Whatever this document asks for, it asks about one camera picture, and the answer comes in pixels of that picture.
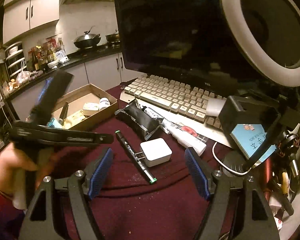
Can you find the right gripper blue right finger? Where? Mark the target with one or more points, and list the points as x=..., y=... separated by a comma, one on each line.
x=199, y=172

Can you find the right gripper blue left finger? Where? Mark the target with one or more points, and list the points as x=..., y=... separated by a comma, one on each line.
x=97, y=171

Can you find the blue tissue pack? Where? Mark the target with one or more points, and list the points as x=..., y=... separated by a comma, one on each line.
x=53, y=123

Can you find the black snack pouch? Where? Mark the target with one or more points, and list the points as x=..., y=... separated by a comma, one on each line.
x=141, y=123

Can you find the cream cartoon case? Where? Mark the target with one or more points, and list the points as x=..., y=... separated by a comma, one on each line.
x=90, y=108

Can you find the person's left hand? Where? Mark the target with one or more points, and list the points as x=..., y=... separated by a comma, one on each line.
x=13, y=160

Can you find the white tube with cap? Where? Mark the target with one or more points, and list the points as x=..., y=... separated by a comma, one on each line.
x=187, y=140

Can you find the black lamp base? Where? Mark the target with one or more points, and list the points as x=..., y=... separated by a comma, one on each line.
x=234, y=160

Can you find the yellow snack packet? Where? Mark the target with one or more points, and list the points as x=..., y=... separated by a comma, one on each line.
x=73, y=119

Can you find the black marker with green cap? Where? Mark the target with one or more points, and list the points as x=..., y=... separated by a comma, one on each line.
x=136, y=158

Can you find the white power adapter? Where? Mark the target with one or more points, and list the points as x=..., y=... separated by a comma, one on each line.
x=156, y=152

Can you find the red tape dispenser pack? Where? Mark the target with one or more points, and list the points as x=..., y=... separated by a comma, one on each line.
x=192, y=132

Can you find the cardboard box tray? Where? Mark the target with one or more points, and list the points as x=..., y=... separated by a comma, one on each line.
x=82, y=109

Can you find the blue notebook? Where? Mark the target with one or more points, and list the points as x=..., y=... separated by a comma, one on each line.
x=248, y=137

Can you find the copper red cylinder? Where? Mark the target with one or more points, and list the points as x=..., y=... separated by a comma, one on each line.
x=267, y=176

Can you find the white bottle with red band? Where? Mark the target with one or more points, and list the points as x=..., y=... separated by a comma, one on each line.
x=103, y=103

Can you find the dish rack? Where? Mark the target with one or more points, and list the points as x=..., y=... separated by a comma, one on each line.
x=14, y=57

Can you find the black phone holder clamp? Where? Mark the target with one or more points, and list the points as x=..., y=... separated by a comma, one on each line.
x=275, y=116

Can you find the condiment bottles group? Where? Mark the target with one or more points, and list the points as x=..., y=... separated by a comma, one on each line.
x=46, y=55

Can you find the beige mechanical keyboard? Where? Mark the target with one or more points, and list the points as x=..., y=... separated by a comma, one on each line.
x=176, y=97

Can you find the black wok on stove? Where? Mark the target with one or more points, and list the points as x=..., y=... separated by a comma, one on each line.
x=87, y=40

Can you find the small black pot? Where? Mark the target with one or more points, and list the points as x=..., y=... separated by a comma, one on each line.
x=113, y=38

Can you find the black TCL monitor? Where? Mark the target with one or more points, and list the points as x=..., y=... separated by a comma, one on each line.
x=184, y=40

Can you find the white ring light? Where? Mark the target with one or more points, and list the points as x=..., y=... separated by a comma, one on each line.
x=268, y=34

